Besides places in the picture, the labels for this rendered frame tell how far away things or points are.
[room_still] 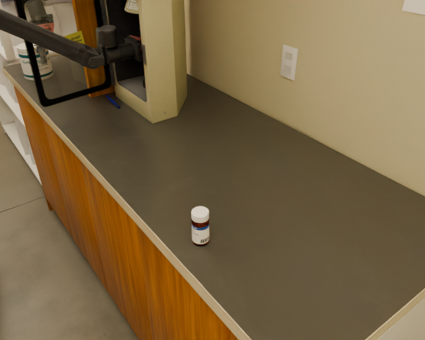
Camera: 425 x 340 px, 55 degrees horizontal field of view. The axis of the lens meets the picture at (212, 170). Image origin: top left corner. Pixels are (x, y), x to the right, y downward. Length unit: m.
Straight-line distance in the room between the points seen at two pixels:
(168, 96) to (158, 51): 0.18
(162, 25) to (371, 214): 0.90
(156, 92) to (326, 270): 0.89
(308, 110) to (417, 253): 0.65
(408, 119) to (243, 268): 0.65
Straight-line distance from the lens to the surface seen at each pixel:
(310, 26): 1.45
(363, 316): 0.93
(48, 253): 2.50
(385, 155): 1.37
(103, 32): 1.52
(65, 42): 1.51
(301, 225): 1.10
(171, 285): 1.20
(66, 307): 2.20
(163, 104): 1.56
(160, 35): 1.48
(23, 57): 2.10
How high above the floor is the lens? 1.65
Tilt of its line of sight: 34 degrees down
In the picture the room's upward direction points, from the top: straight up
